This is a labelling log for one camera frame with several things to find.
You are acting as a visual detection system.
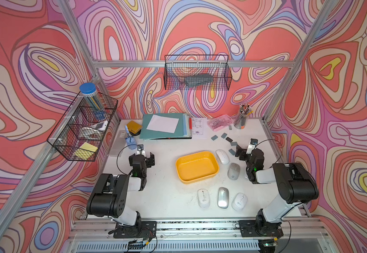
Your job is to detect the black wire basket left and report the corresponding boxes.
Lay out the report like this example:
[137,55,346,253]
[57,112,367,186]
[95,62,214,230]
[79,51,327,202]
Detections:
[47,93,118,162]

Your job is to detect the dark eraser in basket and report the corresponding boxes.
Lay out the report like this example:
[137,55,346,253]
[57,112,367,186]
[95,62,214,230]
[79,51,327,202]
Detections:
[184,73,214,87]

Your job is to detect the white paper sheet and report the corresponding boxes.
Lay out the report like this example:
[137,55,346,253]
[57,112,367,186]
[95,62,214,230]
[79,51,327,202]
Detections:
[146,115,179,133]

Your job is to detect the black wire basket back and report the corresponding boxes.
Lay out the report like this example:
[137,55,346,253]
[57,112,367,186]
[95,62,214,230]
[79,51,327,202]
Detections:
[163,53,232,91]

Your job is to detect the grey white mouse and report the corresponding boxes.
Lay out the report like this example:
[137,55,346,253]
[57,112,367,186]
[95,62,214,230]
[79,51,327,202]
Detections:
[227,162,241,180]

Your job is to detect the printed instruction sheet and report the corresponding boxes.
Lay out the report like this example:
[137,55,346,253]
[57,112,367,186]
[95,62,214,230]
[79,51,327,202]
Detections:
[191,118,207,139]

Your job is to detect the green folder stack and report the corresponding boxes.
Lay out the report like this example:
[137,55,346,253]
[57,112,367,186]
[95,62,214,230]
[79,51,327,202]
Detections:
[139,113,192,140]

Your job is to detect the white mouse with logo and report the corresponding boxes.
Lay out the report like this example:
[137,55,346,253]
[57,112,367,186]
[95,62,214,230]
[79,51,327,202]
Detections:
[232,193,248,211]

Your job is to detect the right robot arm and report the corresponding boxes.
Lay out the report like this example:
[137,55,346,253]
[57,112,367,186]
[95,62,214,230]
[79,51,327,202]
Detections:
[235,139,319,239]

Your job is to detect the silver grey mouse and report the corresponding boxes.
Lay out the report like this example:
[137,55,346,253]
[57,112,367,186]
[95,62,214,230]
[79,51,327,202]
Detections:
[217,187,230,209]

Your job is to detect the white black mouse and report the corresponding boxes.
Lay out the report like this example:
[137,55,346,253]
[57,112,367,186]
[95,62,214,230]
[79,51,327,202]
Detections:
[216,149,230,165]

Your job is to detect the small white mouse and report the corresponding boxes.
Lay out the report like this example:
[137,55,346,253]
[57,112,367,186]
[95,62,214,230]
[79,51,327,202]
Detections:
[197,189,210,209]

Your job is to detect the pink plastic clip box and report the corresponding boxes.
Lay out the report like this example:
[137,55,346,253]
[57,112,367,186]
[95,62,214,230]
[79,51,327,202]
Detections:
[207,114,233,132]

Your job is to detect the blue small cup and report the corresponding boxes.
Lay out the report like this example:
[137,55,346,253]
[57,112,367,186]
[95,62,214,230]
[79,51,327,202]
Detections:
[125,126,137,150]

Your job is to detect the white tape dispenser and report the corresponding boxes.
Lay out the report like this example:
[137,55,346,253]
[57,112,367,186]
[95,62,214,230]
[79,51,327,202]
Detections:
[78,120,109,140]

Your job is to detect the blue lid pencil jar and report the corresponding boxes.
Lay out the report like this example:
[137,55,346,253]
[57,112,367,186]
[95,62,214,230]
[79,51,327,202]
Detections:
[79,82,106,121]

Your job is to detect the mesh pen cup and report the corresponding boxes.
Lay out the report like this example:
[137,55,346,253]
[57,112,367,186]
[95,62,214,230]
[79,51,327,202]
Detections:
[234,104,252,129]

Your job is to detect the black wire basket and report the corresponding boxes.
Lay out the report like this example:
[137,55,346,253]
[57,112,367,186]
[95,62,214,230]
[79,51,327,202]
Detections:
[47,93,118,162]
[163,53,232,91]

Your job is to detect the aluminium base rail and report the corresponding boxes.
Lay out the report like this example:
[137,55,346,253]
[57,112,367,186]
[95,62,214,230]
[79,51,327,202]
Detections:
[61,217,338,253]

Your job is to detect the yellow storage box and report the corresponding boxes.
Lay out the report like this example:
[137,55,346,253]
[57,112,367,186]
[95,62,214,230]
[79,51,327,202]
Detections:
[176,151,219,184]

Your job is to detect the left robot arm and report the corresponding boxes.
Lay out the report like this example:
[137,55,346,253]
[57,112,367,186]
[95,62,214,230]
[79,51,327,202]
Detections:
[86,144,157,241]

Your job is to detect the yellow sticky notes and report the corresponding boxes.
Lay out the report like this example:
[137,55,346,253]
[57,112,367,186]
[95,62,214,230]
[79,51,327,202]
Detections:
[73,142,98,160]

